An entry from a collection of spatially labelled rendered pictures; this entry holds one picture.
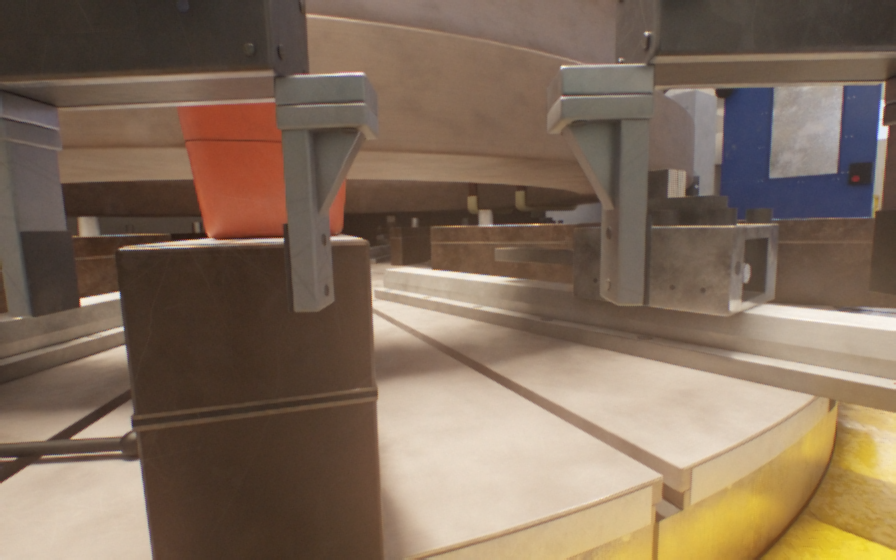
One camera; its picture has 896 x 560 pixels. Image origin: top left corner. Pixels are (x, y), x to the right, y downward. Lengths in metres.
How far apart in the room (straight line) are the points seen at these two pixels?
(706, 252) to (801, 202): 4.27
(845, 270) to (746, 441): 1.62
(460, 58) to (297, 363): 0.96
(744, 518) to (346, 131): 1.05
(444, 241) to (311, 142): 2.58
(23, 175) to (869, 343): 1.31
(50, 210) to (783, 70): 0.35
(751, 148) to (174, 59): 5.57
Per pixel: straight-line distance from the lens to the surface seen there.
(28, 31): 0.27
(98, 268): 2.70
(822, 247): 2.48
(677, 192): 1.46
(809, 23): 0.24
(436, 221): 7.99
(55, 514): 0.88
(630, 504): 0.77
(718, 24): 0.22
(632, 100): 0.21
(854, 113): 5.48
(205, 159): 0.40
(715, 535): 1.04
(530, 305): 1.66
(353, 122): 0.20
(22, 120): 0.29
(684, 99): 7.19
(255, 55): 0.21
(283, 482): 0.33
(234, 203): 0.40
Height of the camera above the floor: 0.69
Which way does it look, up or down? 7 degrees down
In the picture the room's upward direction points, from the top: 1 degrees counter-clockwise
